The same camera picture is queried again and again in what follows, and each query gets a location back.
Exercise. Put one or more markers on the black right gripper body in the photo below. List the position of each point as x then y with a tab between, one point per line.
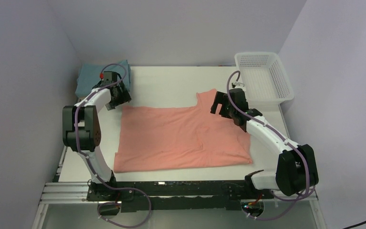
232	111

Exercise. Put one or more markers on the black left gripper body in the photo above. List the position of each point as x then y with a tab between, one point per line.
122	97

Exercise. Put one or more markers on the pink t shirt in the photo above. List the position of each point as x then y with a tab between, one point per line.
154	139

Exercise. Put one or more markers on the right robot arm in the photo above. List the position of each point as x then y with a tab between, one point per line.
295	169

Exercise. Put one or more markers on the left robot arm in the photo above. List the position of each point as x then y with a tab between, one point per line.
81	130

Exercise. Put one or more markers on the white plastic basket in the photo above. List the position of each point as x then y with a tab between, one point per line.
264	77

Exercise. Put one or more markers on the teal folded t shirt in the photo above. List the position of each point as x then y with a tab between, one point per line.
89	76

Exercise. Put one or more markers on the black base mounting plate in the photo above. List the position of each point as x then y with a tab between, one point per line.
177	195

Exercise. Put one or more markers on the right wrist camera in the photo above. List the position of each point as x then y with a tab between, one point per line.
237	84

